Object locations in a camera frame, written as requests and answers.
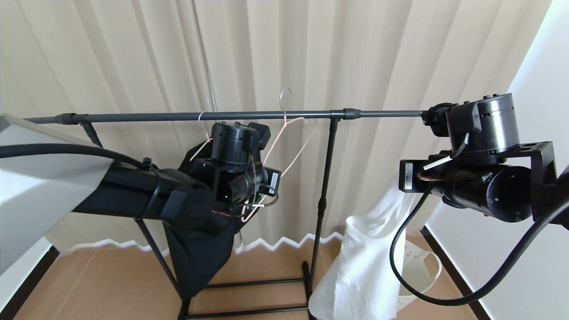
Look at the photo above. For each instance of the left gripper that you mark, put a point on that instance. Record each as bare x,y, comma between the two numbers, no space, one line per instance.
253,186

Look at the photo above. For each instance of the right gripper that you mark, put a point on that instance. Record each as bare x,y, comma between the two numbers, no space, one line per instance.
489,191

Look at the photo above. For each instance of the pink clothes hanger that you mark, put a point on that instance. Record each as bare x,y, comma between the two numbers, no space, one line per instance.
202,148
274,146

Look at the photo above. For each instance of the black shorts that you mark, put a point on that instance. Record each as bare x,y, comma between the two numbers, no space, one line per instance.
200,258

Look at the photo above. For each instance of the white garment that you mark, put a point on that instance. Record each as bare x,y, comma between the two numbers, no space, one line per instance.
364,266

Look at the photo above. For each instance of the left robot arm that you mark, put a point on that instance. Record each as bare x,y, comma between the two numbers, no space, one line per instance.
133,191

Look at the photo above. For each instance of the white laundry basket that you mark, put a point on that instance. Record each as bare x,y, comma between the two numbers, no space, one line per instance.
422,266

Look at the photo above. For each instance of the black clothes rack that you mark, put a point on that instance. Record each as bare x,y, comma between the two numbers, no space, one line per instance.
155,117

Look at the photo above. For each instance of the beige curtain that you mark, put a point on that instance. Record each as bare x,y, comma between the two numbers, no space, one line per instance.
378,53

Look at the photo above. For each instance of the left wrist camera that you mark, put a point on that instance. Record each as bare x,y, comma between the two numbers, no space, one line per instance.
260,133

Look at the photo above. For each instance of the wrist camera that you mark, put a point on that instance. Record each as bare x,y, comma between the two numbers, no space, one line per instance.
260,133
438,118

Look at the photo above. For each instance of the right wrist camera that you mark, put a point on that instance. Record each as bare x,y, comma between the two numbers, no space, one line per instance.
438,118

